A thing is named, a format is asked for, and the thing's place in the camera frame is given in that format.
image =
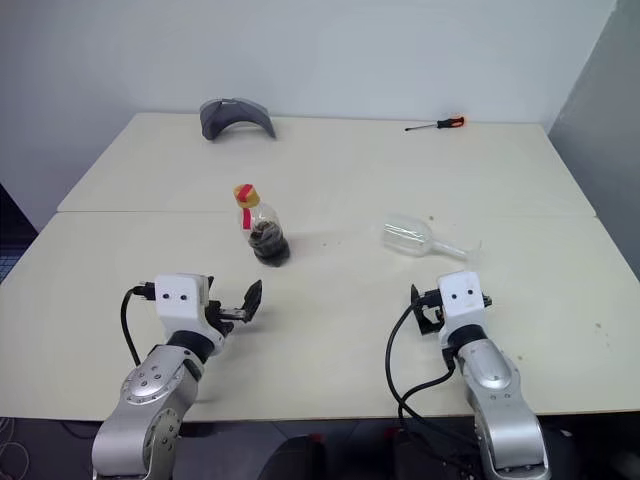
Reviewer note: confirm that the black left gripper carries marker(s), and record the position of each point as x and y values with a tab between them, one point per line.
216	312

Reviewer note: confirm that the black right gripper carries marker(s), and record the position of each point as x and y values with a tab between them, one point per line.
432	310

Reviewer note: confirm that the soy sauce bottle yellow cap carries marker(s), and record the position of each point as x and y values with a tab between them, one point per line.
267	240

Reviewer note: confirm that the clear wine glass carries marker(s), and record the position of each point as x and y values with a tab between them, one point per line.
407	235

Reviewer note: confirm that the yellow bottle cap red tape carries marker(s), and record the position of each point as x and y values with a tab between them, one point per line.
246	195

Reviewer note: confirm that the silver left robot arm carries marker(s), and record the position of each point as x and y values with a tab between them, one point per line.
150	380

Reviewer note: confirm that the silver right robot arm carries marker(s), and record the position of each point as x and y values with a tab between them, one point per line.
495	380

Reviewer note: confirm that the grey baseball cap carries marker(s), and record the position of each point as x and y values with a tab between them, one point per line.
225	117

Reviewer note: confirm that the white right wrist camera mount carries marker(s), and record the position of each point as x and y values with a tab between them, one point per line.
460	310

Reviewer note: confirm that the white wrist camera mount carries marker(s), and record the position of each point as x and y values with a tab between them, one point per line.
175	310
460	310

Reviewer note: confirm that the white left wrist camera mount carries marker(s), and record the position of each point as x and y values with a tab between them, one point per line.
175	310

